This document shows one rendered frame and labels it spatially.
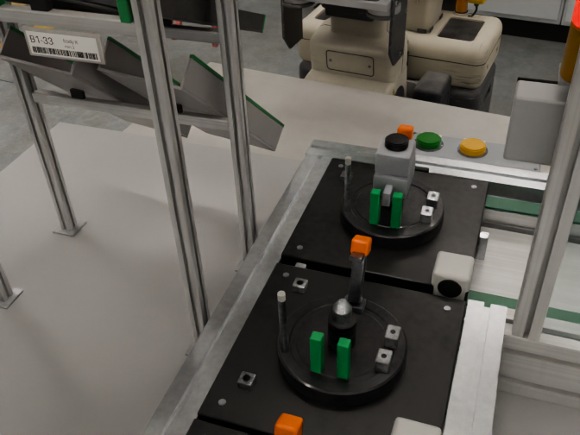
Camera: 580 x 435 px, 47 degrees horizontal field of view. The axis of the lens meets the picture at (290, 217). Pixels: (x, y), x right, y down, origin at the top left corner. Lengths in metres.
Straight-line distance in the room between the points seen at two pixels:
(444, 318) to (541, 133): 0.25
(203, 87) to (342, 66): 0.86
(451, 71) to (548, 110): 1.20
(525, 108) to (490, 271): 0.34
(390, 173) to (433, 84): 0.92
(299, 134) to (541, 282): 0.70
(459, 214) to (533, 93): 0.32
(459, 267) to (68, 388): 0.51
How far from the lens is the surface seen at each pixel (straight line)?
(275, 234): 0.93
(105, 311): 1.00
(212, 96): 0.86
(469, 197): 0.99
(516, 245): 1.00
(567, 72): 0.66
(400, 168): 0.85
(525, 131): 0.68
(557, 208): 0.70
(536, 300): 0.78
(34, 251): 1.14
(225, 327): 0.81
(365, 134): 1.33
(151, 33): 0.65
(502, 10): 3.97
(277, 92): 1.48
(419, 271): 0.85
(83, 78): 0.89
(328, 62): 1.67
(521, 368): 0.85
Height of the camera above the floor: 1.54
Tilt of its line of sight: 38 degrees down
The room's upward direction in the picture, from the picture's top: 3 degrees counter-clockwise
